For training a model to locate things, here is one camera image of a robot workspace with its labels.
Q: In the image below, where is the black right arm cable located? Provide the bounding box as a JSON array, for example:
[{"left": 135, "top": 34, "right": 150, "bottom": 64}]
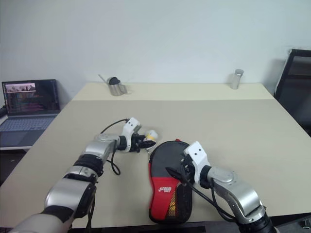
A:
[{"left": 178, "top": 177, "right": 238, "bottom": 223}]

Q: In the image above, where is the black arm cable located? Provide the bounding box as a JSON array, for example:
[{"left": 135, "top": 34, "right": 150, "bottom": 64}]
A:
[
  {"left": 178, "top": 177, "right": 238, "bottom": 223},
  {"left": 85, "top": 118, "right": 129, "bottom": 230}
]

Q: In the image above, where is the grey open laptop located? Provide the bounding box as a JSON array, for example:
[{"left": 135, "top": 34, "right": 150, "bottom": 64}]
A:
[{"left": 0, "top": 79, "right": 61, "bottom": 150}]

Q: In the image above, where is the black and red paddle case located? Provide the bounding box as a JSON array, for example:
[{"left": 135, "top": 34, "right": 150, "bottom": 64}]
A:
[{"left": 145, "top": 138, "right": 194, "bottom": 216}]

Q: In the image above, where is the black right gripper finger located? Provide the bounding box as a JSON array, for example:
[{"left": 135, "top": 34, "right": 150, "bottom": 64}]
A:
[{"left": 165, "top": 167, "right": 186, "bottom": 182}]

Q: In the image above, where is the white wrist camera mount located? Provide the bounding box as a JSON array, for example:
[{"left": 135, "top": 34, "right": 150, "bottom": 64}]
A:
[
  {"left": 121, "top": 117, "right": 142, "bottom": 153},
  {"left": 183, "top": 141, "right": 211, "bottom": 185}
]

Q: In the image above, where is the metal cylinder shaker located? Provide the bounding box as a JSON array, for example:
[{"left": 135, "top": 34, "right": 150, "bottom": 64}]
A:
[{"left": 228, "top": 69, "right": 244, "bottom": 90}]

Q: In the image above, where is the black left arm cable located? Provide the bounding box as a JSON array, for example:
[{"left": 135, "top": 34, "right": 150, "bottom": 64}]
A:
[{"left": 85, "top": 118, "right": 129, "bottom": 230}]

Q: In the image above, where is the black office chair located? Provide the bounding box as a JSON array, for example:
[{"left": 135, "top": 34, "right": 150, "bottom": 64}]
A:
[{"left": 273, "top": 48, "right": 311, "bottom": 136}]

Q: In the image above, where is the stainless steel pitcher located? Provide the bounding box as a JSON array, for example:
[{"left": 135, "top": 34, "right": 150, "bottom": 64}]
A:
[{"left": 108, "top": 79, "right": 128, "bottom": 97}]

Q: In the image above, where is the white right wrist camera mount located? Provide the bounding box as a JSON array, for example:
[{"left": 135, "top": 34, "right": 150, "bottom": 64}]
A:
[{"left": 183, "top": 141, "right": 211, "bottom": 185}]

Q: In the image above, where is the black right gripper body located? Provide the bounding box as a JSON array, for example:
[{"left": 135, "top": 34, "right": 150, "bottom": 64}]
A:
[{"left": 181, "top": 155, "right": 195, "bottom": 185}]

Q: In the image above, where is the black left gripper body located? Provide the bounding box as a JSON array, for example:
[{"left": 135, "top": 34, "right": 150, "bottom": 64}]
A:
[{"left": 132, "top": 133, "right": 146, "bottom": 152}]

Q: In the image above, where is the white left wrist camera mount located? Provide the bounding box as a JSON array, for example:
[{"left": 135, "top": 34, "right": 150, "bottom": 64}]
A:
[{"left": 121, "top": 117, "right": 142, "bottom": 153}]

